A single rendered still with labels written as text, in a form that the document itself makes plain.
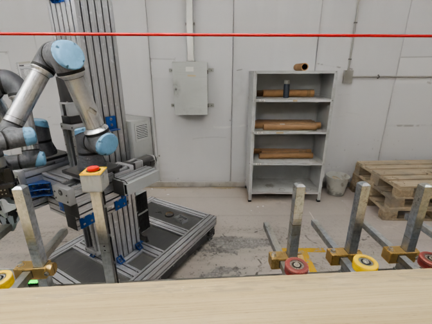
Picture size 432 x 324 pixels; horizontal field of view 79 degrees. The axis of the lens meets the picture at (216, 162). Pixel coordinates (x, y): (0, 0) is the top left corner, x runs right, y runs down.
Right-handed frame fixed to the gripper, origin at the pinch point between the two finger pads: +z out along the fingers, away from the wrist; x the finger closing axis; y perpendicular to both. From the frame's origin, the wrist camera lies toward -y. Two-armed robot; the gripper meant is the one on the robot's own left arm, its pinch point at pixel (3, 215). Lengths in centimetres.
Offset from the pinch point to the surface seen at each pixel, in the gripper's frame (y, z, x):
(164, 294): 52, 11, -56
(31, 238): 12.0, 3.6, -17.5
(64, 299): 24, 10, -46
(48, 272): 14.5, 18.8, -19.2
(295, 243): 105, 12, -52
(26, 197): 13.7, -12.7, -17.1
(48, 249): 12.8, 17.5, -4.5
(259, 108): 228, -7, 165
